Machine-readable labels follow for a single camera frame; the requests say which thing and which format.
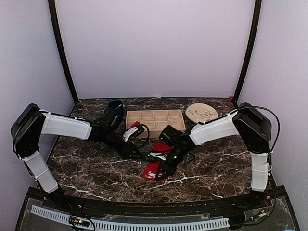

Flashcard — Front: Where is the black left corner post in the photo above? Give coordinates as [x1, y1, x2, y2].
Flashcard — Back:
[48, 0, 79, 104]

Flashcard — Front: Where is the black corner post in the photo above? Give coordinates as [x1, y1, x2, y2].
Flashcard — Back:
[230, 0, 262, 108]
[48, 0, 79, 104]

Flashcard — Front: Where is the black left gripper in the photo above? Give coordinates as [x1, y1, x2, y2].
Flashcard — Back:
[103, 129, 143, 160]

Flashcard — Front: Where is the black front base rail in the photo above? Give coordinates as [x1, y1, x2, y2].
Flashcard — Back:
[26, 186, 289, 218]

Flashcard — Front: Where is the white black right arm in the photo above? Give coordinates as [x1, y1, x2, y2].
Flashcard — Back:
[155, 102, 278, 209]

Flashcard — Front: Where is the white slotted cable duct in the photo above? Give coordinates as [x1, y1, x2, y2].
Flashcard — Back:
[30, 205, 230, 231]

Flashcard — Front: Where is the black right corner post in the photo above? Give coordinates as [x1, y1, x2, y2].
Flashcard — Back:
[230, 0, 262, 108]

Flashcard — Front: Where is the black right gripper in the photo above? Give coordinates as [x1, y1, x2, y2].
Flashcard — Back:
[155, 146, 189, 181]

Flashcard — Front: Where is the plain red sock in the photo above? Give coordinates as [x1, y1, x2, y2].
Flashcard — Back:
[130, 121, 140, 128]

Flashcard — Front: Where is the dark blue mug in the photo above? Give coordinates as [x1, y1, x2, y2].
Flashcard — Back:
[104, 99, 124, 118]

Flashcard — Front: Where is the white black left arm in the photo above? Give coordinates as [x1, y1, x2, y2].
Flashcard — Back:
[11, 103, 142, 210]

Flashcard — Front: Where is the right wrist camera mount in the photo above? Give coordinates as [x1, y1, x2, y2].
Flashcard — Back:
[148, 152, 167, 161]

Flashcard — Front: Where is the wooden compartment tray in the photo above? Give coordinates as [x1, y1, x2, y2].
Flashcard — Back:
[125, 110, 186, 138]

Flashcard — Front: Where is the red santa sock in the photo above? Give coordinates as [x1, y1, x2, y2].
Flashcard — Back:
[142, 143, 171, 181]

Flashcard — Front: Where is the round beige decorated plate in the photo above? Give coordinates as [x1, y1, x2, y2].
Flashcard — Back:
[185, 103, 218, 124]

